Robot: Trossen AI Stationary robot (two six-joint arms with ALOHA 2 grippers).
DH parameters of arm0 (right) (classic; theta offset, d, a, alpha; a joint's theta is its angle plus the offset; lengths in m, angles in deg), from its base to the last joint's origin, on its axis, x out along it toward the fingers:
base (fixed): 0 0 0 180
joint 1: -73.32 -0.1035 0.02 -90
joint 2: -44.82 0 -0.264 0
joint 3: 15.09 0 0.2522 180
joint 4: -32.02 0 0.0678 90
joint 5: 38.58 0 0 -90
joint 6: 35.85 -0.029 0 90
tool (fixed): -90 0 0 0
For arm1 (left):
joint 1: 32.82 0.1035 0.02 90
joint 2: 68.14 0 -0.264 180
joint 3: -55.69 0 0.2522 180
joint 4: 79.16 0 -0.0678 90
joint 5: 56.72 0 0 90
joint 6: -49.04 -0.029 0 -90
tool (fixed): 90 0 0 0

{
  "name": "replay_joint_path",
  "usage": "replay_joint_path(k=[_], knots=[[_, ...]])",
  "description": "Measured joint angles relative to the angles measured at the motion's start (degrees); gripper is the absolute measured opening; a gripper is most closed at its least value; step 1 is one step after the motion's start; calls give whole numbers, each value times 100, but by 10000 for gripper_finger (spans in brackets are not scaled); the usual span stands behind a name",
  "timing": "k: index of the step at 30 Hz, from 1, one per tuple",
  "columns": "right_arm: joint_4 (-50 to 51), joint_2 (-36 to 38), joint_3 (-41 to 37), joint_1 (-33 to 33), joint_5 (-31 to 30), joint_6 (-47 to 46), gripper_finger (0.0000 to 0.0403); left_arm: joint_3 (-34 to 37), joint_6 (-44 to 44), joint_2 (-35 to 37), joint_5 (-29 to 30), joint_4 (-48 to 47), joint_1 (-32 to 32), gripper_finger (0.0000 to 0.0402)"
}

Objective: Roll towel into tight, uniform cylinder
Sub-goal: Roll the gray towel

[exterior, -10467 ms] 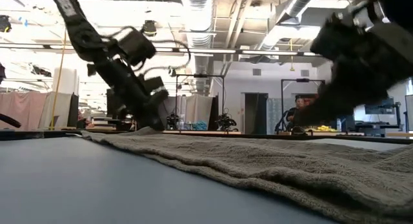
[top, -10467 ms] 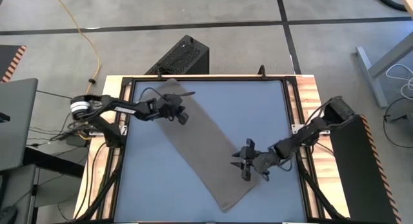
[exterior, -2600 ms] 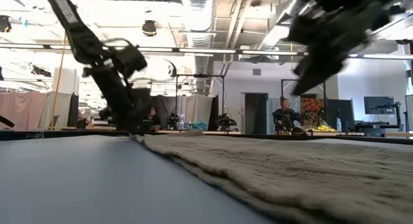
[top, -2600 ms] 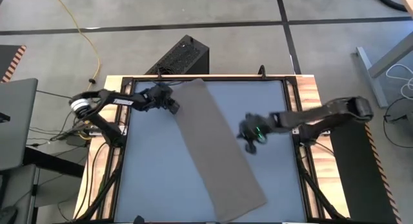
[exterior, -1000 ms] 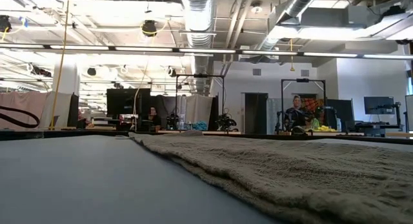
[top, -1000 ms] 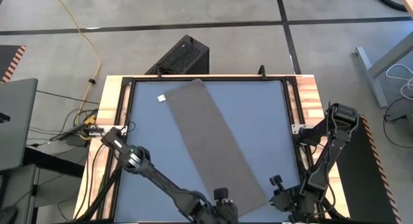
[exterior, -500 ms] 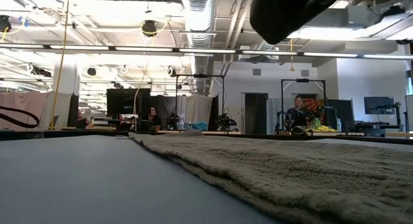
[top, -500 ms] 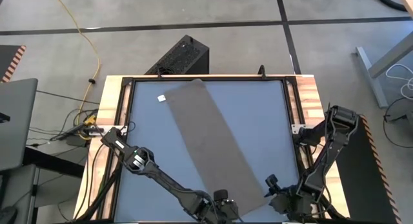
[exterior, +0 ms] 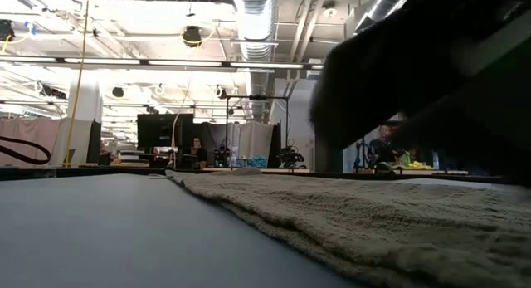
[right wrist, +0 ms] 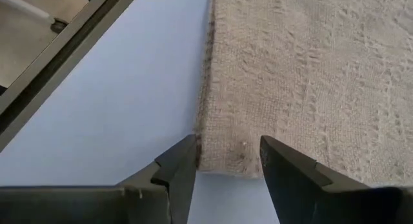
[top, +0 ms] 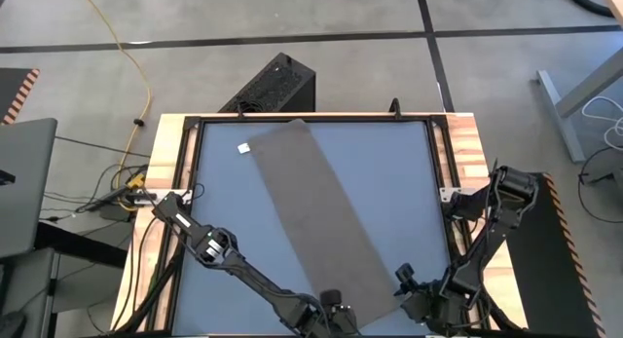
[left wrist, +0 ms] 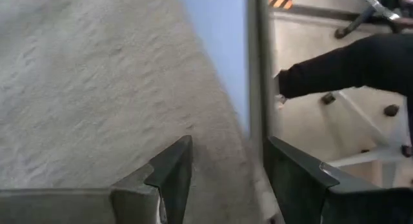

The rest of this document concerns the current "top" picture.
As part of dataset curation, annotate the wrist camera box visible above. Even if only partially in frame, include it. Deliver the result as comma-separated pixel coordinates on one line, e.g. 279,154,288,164
393,262,416,286
318,287,345,310

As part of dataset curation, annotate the black floor cable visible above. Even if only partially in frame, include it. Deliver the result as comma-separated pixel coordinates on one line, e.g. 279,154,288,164
577,146,623,226

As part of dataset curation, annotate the grey laptop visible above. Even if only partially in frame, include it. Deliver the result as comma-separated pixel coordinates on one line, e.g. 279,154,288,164
0,117,58,259

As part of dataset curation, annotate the grey-beige terry towel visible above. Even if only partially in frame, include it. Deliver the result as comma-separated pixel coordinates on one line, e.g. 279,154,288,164
237,118,403,329

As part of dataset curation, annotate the black power strip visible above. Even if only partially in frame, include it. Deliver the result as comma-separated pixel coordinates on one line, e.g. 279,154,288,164
75,184,160,215

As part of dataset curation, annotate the wooden butcher-block table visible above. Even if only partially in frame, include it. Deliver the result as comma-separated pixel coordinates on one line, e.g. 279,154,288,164
110,111,531,337

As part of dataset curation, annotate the black hose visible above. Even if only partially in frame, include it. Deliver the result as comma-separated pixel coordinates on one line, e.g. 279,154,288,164
564,0,618,19

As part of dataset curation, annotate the grey side table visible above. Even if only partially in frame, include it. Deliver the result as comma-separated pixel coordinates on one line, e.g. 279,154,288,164
0,208,131,338

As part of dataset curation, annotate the black computer tower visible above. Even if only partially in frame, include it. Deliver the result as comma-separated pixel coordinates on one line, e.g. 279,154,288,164
217,52,317,114

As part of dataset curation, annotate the white cable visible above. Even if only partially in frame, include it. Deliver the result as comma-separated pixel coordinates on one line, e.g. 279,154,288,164
581,94,623,152

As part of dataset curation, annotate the black rig brace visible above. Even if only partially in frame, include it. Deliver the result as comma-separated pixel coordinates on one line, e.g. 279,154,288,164
115,249,185,335
479,298,515,333

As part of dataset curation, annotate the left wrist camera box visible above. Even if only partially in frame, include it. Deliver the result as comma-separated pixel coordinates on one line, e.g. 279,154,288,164
318,287,345,310

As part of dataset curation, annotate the black mat with striped edge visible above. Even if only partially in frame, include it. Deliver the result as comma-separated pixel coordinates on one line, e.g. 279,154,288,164
500,171,607,338
0,67,41,127

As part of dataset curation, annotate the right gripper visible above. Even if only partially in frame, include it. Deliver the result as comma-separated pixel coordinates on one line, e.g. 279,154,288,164
400,278,471,336

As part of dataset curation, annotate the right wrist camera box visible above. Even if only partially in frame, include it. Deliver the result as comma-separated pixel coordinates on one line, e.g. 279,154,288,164
393,262,416,286

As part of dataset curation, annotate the grey metal desk leg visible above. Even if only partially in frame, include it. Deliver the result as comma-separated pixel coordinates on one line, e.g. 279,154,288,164
536,48,623,164

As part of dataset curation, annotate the yellow power cable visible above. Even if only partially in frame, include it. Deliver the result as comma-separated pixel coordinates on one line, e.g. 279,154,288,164
79,0,153,215

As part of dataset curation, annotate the black table frame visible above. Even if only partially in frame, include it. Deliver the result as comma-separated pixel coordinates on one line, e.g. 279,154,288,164
172,114,463,338

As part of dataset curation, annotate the silver metal bracket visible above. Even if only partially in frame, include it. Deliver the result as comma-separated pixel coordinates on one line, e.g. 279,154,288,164
439,185,462,204

